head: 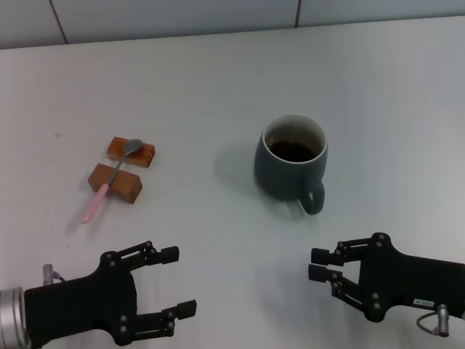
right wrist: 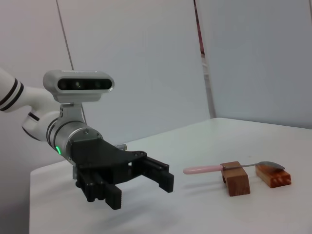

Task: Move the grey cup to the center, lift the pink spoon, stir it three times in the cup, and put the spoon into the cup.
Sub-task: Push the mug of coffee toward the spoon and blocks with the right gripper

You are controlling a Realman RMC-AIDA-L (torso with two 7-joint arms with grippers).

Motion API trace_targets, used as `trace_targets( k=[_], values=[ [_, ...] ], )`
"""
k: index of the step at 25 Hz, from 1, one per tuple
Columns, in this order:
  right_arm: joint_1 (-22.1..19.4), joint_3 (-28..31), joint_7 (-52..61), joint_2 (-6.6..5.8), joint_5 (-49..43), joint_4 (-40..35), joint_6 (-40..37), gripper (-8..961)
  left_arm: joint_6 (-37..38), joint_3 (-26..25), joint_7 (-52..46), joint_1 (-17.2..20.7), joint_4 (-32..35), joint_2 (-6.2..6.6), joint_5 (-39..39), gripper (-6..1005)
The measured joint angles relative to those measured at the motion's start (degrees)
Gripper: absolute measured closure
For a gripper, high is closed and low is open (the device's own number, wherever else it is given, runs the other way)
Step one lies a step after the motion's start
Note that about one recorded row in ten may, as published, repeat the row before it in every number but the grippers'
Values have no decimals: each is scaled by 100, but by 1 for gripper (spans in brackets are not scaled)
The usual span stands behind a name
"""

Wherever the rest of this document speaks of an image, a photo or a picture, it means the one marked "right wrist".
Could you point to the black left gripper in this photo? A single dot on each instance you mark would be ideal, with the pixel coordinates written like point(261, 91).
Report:
point(97, 153)

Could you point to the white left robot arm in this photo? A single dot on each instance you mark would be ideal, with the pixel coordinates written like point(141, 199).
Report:
point(14, 92)

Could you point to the glossy orange wooden block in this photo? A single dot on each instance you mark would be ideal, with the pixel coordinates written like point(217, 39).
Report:
point(273, 179)

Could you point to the brown arched wooden block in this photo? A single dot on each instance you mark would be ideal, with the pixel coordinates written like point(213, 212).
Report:
point(237, 181)

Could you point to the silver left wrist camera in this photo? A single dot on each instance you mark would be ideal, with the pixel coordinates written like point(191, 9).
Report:
point(78, 84)

